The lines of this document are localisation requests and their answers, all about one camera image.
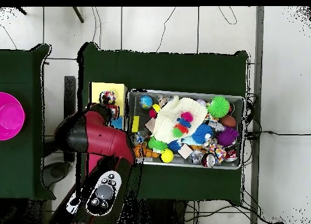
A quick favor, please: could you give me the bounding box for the wooden box with three holes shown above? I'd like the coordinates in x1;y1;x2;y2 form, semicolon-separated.
88;81;128;131

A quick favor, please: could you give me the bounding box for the shallow mesh bin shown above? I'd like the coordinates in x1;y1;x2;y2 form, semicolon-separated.
125;88;246;171

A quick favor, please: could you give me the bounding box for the yellow foam block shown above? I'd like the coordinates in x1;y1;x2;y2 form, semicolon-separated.
131;115;140;134

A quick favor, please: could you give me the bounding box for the blue globe ball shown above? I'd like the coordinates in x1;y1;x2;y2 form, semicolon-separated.
138;95;154;110

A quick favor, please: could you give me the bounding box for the orange basketball toy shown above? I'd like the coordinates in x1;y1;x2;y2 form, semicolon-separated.
132;144;147;158

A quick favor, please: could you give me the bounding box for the cream knitted cloth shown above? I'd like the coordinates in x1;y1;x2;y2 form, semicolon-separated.
152;95;209;144

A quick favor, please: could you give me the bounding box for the dark green tablecloth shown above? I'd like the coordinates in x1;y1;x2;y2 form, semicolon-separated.
77;41;250;206
0;43;56;201

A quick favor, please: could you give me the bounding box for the yellow smiley ball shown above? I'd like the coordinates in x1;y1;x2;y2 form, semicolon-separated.
160;148;175;164

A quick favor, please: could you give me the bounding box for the multicolour spiky caterpillar toy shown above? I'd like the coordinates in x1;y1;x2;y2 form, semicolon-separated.
171;111;194;138

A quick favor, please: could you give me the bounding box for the large blue spiky ball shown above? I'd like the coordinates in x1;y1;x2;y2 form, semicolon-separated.
191;123;214;145

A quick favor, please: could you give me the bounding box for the large green spiky ball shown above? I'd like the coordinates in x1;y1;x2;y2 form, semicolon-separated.
207;95;231;119

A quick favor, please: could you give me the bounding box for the magenta plastic bowl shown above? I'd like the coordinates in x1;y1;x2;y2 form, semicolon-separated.
0;92;26;141

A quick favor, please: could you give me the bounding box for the purple spiky ball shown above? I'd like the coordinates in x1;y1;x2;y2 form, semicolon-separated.
216;126;240;147

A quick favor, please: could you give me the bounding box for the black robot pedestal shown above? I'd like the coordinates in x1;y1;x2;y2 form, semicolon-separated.
135;199;188;224

